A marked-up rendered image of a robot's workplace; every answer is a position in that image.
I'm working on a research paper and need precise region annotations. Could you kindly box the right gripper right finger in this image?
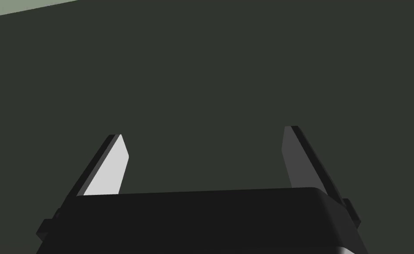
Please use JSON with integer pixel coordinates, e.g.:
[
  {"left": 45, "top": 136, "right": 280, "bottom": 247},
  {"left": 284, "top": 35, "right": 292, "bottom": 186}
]
[{"left": 281, "top": 125, "right": 345, "bottom": 206}]

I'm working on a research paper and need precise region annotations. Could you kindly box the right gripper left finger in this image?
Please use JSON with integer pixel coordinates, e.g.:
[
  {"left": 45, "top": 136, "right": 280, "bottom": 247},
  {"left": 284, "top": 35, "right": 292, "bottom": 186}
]
[{"left": 75, "top": 134, "right": 130, "bottom": 197}]

